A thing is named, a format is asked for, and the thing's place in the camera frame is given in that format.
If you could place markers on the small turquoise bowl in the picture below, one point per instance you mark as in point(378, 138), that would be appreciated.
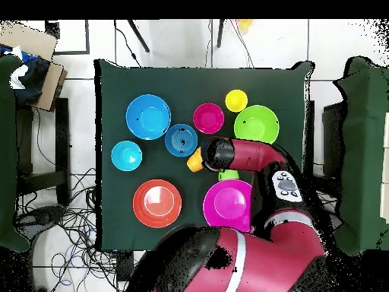
point(126, 155)

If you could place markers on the large blue bowl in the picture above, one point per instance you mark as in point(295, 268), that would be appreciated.
point(148, 117)

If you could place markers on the black square frame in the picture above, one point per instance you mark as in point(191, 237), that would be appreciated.
point(87, 36)

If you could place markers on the dark green table cloth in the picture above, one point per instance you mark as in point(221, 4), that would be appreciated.
point(194, 85)

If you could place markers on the green bowl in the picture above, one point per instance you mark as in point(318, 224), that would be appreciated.
point(256, 124)

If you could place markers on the bundle of clothes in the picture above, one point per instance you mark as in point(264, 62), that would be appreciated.
point(30, 76)

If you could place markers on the black stool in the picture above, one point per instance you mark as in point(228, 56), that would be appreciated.
point(62, 137)

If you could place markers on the cardboard box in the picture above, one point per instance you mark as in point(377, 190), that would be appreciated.
point(51, 85)

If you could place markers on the orange cup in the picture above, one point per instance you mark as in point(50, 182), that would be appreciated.
point(195, 161)

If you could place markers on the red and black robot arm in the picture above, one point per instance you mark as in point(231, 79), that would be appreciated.
point(258, 258)

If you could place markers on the yellow object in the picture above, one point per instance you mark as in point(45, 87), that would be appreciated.
point(244, 24)

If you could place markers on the black pedestal foot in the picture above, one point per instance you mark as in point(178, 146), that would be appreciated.
point(42, 216)

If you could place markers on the ribbed blue bowl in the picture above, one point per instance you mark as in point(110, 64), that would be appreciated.
point(174, 137)

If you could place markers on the yellow cup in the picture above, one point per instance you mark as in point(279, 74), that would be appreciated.
point(236, 100)

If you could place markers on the large pink bowl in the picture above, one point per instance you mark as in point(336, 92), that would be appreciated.
point(228, 203)

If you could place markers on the black power brick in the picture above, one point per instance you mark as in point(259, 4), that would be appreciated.
point(124, 266)

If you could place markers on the black tripod leg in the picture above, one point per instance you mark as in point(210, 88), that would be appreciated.
point(220, 33)
point(138, 35)

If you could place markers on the green cloth side table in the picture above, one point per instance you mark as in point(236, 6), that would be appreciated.
point(6, 137)
point(364, 152)

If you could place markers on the small red bowl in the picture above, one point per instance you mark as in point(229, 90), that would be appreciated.
point(208, 118)

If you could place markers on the orange-red bowl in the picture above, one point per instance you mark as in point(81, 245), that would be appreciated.
point(157, 203)

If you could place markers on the green cup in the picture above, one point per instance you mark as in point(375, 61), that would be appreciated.
point(228, 175)

